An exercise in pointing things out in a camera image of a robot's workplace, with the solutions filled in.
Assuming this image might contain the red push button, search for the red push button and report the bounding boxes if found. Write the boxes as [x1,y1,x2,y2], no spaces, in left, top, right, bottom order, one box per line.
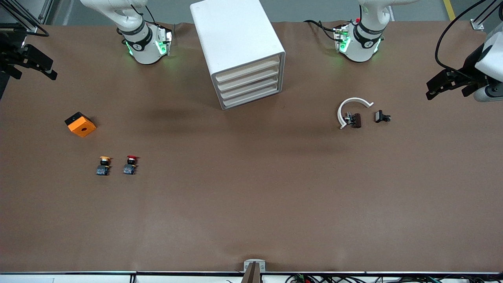
[123,155,139,175]

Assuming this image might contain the white plastic drawer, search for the white plastic drawer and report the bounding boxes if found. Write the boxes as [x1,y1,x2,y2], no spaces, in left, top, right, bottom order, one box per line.
[222,85,283,108]
[215,56,281,83]
[219,75,282,101]
[217,66,281,92]

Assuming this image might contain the orange button housing box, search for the orange button housing box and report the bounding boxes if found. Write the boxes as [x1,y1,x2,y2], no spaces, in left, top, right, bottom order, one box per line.
[64,112,97,138]

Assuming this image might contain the yellow push button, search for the yellow push button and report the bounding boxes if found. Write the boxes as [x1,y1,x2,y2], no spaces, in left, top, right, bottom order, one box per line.
[96,156,112,176]

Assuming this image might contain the white drawer cabinet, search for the white drawer cabinet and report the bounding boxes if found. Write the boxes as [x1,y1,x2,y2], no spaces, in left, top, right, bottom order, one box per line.
[190,0,286,110]

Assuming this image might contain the white curved plastic piece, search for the white curved plastic piece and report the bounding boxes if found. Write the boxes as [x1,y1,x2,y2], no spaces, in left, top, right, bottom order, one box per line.
[337,97,374,130]

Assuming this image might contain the brown table cover mat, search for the brown table cover mat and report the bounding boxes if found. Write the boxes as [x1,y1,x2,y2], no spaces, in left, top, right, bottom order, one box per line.
[0,20,503,274]

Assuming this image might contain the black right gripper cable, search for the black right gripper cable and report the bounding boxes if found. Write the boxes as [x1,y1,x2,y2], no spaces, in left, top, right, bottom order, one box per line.
[24,24,50,38]

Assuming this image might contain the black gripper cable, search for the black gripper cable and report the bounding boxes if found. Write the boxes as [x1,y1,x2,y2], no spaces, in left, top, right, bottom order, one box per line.
[24,24,50,38]
[435,0,503,77]

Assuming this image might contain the aluminium frame strut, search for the aluminium frame strut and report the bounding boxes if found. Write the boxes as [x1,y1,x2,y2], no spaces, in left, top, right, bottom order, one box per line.
[0,0,53,35]
[470,0,503,31]

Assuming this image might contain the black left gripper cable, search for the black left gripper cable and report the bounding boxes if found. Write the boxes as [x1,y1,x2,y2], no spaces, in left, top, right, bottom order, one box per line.
[435,0,503,77]

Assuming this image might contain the tangled cables under table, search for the tangled cables under table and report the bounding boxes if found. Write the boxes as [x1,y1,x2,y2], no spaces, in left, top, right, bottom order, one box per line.
[285,273,503,283]

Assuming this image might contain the grey metal bracket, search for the grey metal bracket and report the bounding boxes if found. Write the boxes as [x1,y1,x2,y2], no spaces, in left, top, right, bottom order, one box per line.
[243,259,266,273]

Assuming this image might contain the brown camera post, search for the brown camera post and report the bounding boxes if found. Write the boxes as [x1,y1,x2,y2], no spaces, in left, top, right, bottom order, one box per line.
[240,262,263,283]

